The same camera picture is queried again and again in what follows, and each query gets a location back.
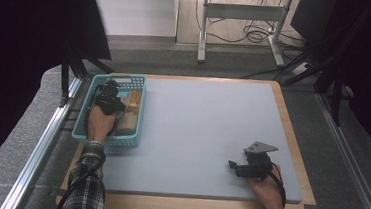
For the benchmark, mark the white metal desk frame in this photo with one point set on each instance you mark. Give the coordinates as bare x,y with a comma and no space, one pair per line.
244,11

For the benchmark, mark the aluminium rail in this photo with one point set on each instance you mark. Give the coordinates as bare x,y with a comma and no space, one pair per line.
39,153
352,164

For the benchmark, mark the beige glove orange fingertips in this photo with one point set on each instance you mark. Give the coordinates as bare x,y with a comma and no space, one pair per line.
131,120
123,99

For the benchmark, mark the black tripod stand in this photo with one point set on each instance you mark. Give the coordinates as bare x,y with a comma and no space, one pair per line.
65,78
336,96

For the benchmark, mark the white power strip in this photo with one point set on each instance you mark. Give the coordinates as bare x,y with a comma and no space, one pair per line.
300,68

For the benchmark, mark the turquoise plastic basket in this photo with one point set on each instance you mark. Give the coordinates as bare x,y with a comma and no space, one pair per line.
81,123

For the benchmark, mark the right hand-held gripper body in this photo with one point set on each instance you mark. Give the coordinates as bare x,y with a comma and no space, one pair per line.
259,165

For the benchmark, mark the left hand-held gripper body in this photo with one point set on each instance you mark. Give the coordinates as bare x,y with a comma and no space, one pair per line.
108,100

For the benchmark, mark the person's right hand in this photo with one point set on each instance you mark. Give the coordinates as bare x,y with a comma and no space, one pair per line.
270,194

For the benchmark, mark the grey foam mat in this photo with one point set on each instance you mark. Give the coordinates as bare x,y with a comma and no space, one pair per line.
197,135

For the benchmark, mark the person's left hand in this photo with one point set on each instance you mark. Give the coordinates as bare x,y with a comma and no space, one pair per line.
100,124

